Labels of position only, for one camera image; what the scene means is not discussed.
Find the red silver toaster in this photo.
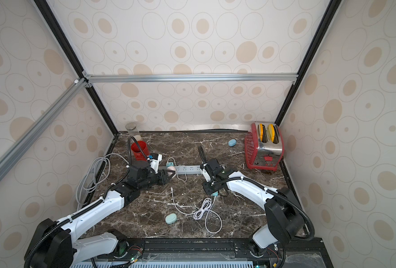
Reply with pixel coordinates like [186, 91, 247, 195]
[244, 122, 285, 172]

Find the blue earbud case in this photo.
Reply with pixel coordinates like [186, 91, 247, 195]
[228, 139, 237, 147]

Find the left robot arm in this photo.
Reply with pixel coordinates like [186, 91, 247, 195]
[24, 154, 176, 268]

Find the coiled white usb cable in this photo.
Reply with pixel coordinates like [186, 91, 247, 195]
[170, 187, 224, 234]

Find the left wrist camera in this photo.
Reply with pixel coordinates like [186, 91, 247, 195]
[148, 153, 162, 174]

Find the red metal cup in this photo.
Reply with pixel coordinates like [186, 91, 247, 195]
[130, 141, 150, 161]

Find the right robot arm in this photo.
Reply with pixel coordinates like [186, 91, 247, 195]
[198, 146, 315, 258]

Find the power strip white cord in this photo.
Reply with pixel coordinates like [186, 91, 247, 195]
[74, 152, 131, 205]

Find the diagonal aluminium rail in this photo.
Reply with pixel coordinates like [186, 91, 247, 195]
[0, 78, 87, 181]

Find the green earbud case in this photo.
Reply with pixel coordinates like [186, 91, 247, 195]
[165, 213, 177, 224]

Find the clear glass jar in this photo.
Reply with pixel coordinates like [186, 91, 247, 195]
[125, 122, 142, 141]

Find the horizontal aluminium rail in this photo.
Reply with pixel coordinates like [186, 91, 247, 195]
[84, 73, 298, 83]

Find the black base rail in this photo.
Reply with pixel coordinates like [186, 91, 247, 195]
[43, 237, 334, 268]

